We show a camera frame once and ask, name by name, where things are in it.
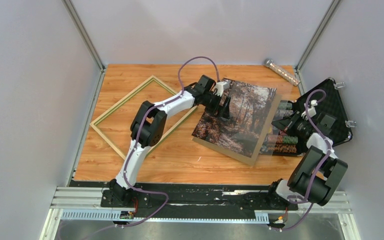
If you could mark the silver glitter microphone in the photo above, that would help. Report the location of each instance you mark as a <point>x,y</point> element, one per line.
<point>289,77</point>

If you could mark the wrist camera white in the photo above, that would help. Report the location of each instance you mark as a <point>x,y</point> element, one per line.
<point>309,109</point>
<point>220,87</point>

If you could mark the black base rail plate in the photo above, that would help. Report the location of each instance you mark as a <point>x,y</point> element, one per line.
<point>197,201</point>

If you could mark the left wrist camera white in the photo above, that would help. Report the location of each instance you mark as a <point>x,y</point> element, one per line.
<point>220,87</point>

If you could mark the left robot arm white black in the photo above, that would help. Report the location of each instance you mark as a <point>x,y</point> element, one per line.
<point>149,123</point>

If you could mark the black poker chip case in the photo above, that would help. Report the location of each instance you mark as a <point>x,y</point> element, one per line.
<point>332,105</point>

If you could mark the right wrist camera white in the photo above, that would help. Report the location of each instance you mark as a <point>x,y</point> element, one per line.
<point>309,109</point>

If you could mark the autumn forest photo board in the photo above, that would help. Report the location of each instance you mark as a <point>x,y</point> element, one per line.
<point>252,107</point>

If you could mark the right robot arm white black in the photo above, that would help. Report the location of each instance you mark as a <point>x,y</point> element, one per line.
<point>319,172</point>

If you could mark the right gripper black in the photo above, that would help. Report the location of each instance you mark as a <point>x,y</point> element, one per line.
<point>286,123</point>

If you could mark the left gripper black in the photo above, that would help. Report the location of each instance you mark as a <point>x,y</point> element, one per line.
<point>224,111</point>

